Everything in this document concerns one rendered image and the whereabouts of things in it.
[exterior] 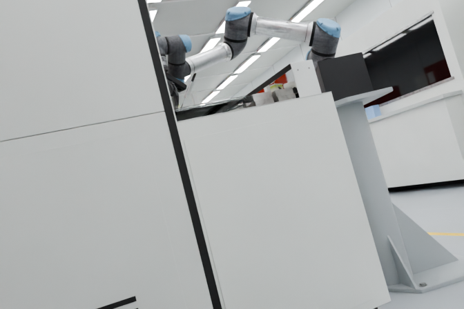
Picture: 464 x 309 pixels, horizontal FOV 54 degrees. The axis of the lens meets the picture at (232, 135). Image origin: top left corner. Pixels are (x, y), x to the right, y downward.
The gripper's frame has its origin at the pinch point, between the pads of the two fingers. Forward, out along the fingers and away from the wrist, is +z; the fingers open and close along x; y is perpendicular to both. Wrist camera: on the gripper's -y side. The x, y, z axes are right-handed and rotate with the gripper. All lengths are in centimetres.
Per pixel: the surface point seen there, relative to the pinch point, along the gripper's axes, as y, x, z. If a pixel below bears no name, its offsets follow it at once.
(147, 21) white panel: 47, 46, -15
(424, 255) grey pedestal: -74, 55, 84
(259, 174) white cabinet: 13, 43, 32
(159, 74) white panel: 47, 46, 0
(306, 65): -18, 53, -3
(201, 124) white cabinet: 25.0, 35.8, 12.0
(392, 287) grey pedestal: -52, 46, 90
